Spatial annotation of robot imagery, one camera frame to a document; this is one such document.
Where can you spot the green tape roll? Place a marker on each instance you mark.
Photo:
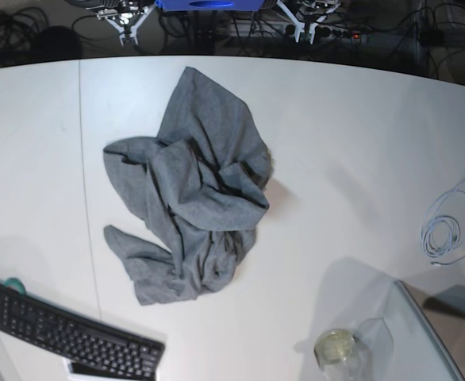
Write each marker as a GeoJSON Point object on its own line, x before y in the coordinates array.
{"type": "Point", "coordinates": [15, 284]}

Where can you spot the grey t-shirt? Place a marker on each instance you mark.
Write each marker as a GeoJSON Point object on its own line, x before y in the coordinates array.
{"type": "Point", "coordinates": [198, 186]}

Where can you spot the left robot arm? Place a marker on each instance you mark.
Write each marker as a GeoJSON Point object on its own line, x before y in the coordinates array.
{"type": "Point", "coordinates": [306, 16]}

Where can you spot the clear glass jar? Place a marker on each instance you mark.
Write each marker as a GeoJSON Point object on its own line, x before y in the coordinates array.
{"type": "Point", "coordinates": [341, 355]}

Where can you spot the black computer keyboard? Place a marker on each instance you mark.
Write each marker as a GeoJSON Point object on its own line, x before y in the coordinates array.
{"type": "Point", "coordinates": [86, 342]}

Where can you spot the power strip with red light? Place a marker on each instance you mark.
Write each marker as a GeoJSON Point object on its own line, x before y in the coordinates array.
{"type": "Point", "coordinates": [327, 31]}

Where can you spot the blue box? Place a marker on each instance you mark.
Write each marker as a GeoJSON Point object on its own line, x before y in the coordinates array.
{"type": "Point", "coordinates": [209, 5]}

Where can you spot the clear plastic box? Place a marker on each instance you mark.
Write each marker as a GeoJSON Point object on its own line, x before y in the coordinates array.
{"type": "Point", "coordinates": [411, 335]}

